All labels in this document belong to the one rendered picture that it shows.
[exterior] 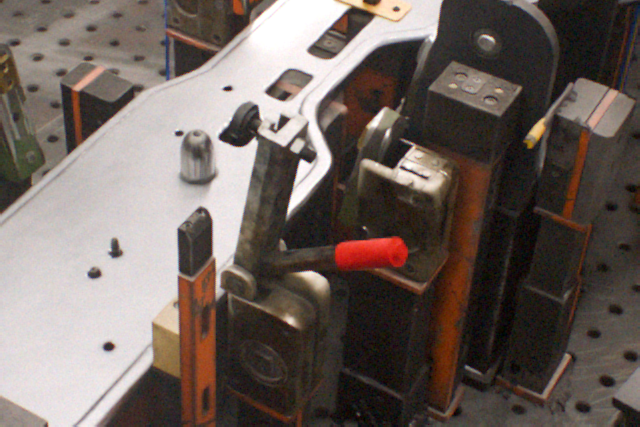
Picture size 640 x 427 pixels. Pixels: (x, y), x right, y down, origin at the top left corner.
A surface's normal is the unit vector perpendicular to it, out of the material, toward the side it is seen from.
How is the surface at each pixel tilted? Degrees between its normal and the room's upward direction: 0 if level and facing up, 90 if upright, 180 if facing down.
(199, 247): 90
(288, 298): 0
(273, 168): 90
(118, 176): 0
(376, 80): 90
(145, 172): 0
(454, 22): 90
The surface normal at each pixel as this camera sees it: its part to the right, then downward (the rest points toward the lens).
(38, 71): 0.05, -0.75
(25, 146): 0.86, 0.20
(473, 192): -0.50, 0.55
